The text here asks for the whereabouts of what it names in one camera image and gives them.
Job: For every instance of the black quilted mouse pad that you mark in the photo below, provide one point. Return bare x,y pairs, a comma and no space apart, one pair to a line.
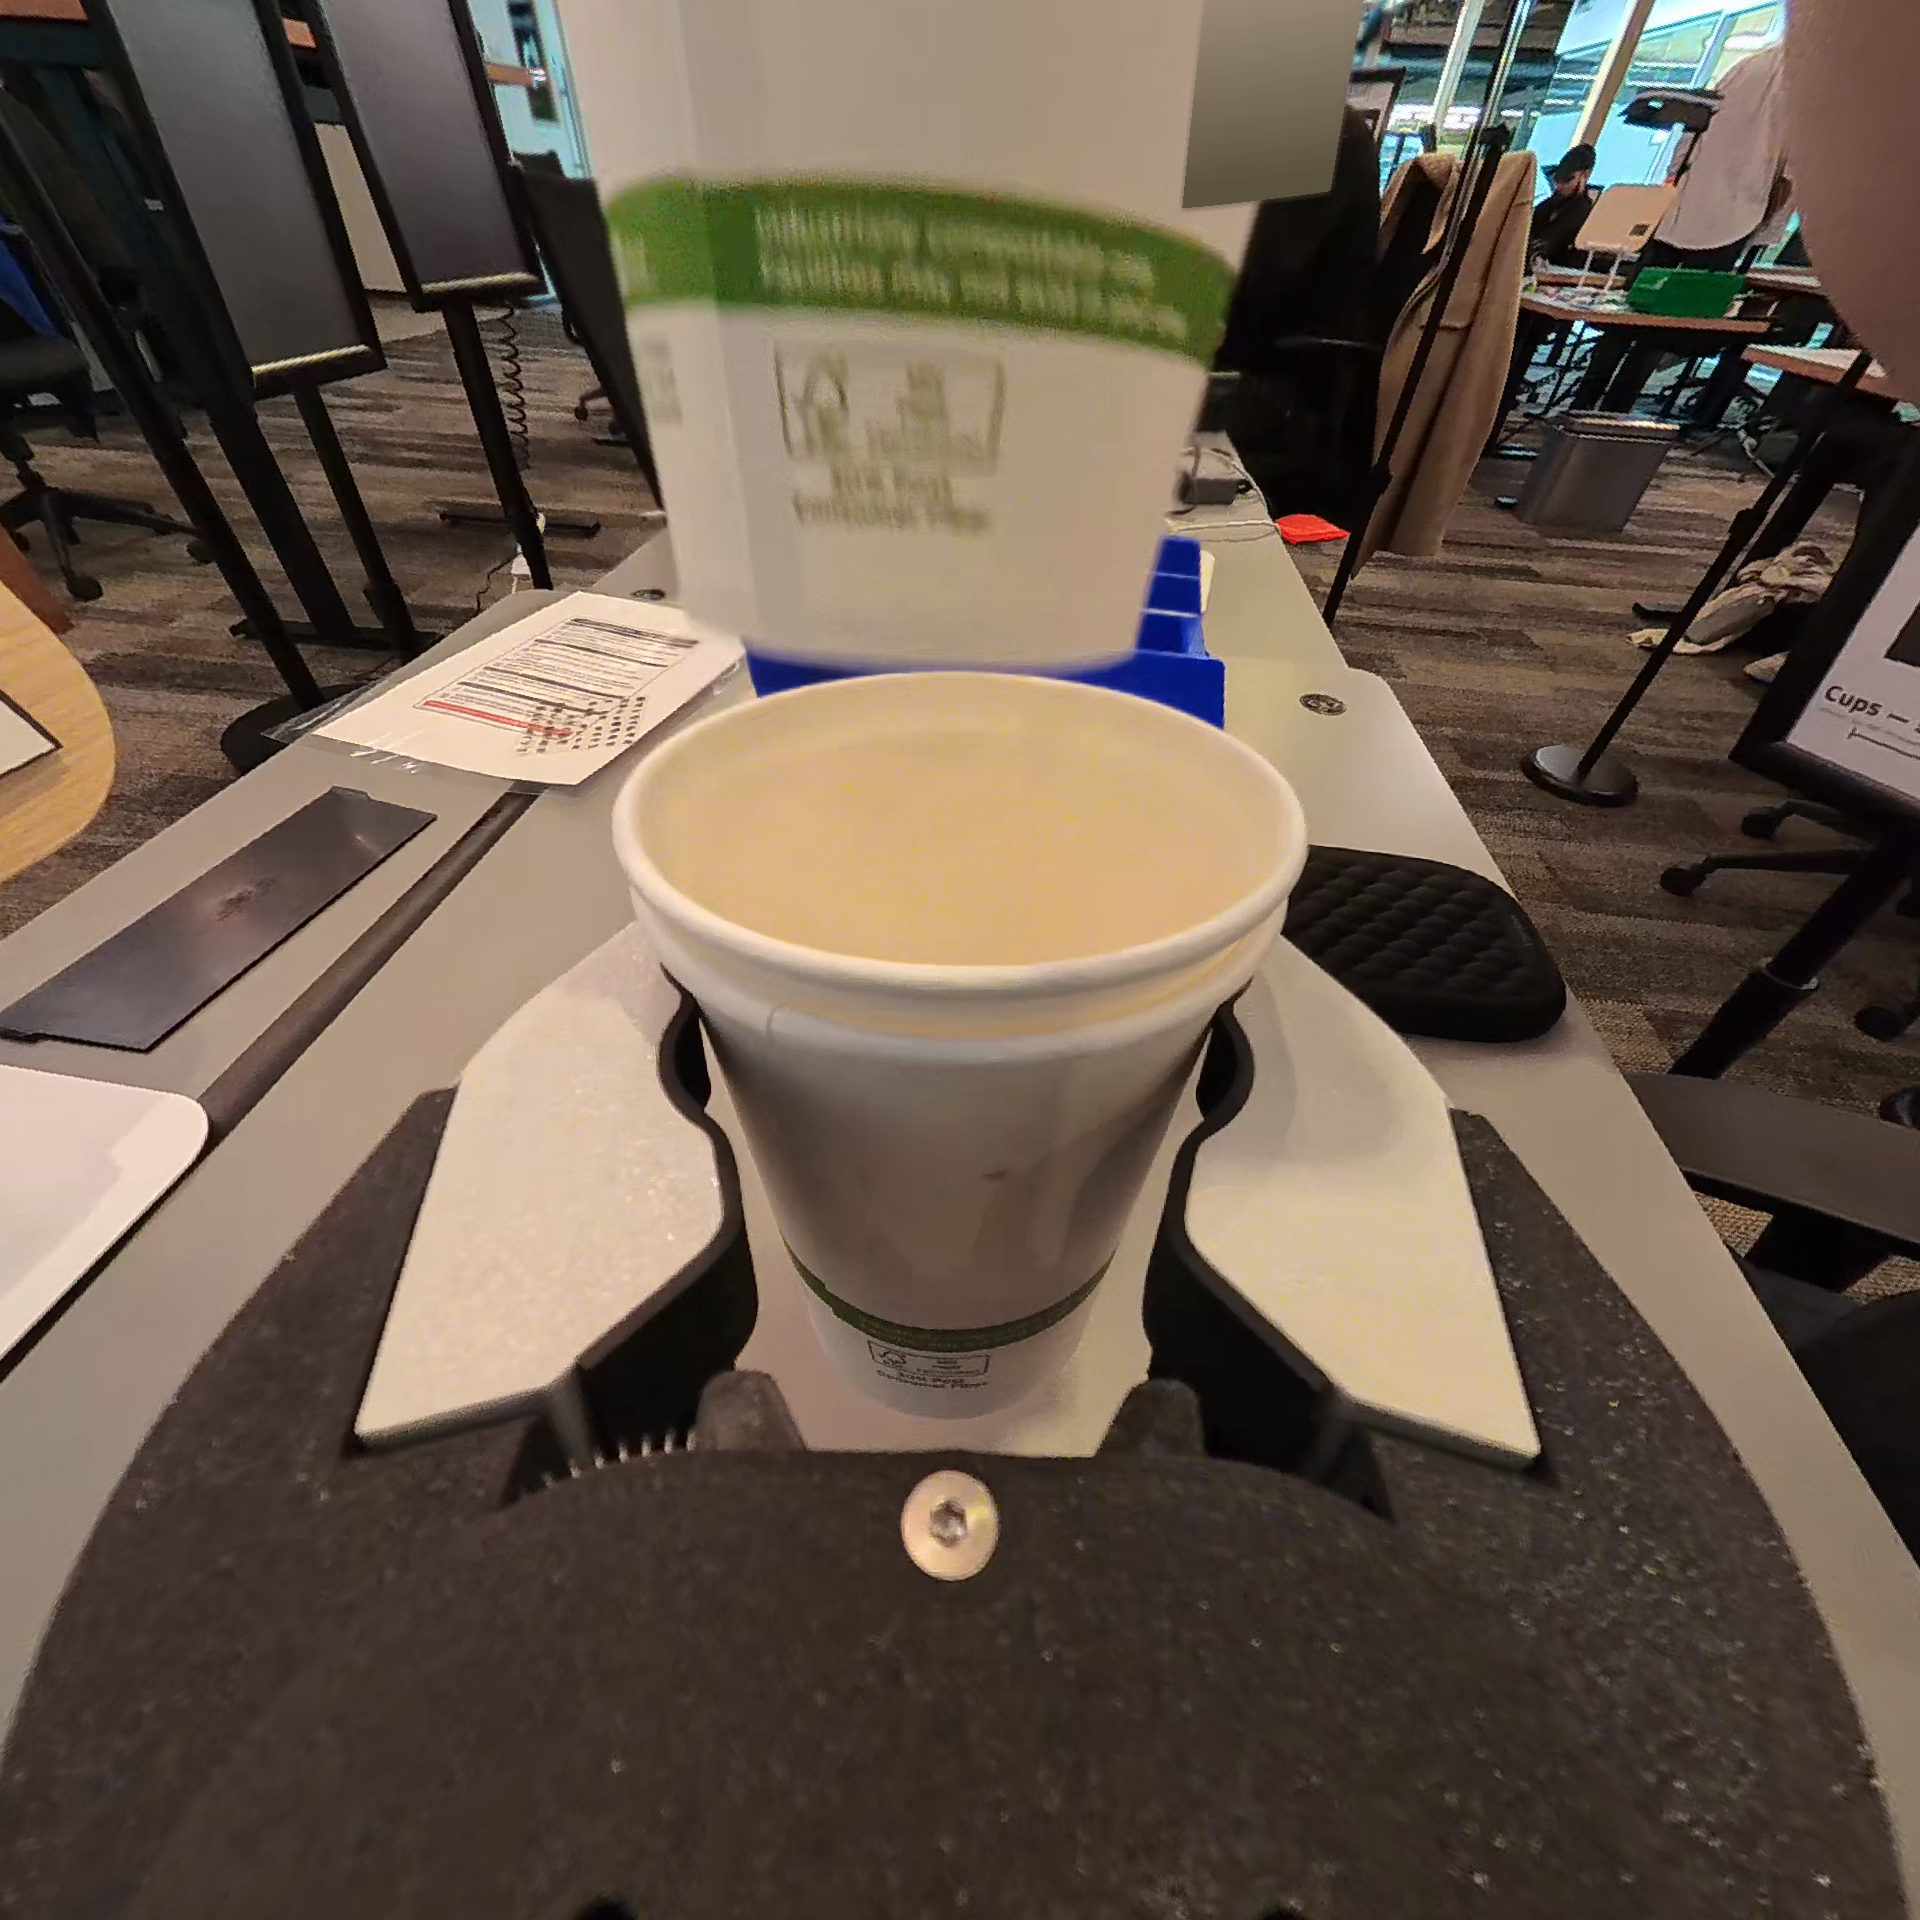
1425,946

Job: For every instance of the white power adapter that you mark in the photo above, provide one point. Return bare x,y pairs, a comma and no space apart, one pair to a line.
1211,484

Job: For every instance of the black office chair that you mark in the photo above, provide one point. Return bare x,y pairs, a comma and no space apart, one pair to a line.
60,450

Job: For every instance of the black flat plate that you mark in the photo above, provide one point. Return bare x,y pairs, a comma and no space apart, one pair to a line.
225,915

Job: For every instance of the black tripod leg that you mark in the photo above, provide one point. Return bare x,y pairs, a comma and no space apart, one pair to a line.
1338,586

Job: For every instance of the pale cloth on floor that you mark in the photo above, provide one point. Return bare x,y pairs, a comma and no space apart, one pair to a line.
1754,601

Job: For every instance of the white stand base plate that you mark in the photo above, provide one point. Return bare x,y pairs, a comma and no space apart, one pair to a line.
74,1186

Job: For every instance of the beige coat on stand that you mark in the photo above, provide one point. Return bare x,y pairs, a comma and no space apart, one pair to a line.
1454,361

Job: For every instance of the green plastic bin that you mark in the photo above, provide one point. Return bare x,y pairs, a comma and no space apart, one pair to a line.
1687,293

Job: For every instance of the grey waste bin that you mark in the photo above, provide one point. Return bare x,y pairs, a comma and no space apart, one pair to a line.
1589,481

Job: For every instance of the small red object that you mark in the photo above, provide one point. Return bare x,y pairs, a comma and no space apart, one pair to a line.
1307,528

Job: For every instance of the instruction board on wood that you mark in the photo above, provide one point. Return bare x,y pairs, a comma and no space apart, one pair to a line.
67,750

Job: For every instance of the black framed sign board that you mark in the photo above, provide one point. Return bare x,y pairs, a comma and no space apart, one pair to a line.
1860,661

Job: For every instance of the black framed display panel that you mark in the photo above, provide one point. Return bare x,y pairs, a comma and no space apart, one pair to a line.
427,135
240,181

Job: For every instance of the black chair back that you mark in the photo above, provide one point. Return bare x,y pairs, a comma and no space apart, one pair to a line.
592,301

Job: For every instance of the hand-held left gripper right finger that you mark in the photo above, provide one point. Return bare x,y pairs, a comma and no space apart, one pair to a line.
1380,1246

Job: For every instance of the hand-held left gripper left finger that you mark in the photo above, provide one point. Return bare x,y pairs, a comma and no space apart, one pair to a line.
494,1230

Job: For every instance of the laminated instruction sheet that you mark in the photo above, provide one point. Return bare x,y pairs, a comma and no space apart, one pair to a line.
525,690

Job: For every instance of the white paper cup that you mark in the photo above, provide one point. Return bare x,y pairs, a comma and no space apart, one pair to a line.
960,1155
960,810
929,450

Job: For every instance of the blue plastic bin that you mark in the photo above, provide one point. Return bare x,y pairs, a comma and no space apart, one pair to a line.
1178,661

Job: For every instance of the black round stand base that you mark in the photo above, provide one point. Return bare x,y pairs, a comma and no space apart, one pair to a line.
1578,775
285,735

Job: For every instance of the printed document sheet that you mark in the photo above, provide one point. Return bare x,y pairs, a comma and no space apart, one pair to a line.
18,735

